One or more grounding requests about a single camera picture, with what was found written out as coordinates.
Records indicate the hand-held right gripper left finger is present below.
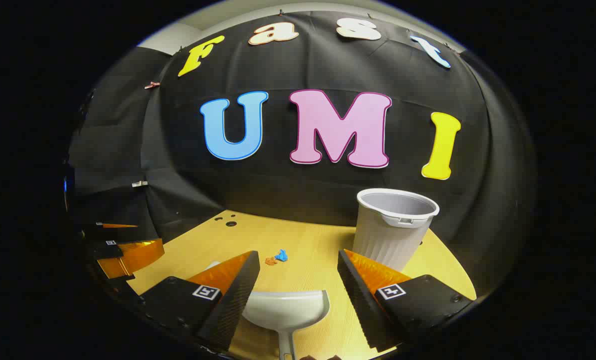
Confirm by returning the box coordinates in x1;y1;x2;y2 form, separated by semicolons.
139;250;261;352

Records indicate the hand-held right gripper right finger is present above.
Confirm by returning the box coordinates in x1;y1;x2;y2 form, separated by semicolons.
337;248;477;353

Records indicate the white plastic dustpan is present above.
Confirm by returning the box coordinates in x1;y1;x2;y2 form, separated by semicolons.
242;290;330;360

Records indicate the white ribbed garbage bin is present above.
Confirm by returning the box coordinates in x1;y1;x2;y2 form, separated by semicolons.
352;188;440;272

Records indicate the wooden desktop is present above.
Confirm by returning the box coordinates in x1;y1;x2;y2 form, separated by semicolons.
127;210;477;360

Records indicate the black backdrop cloth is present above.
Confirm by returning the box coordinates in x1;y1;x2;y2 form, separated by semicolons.
67;10;536;296

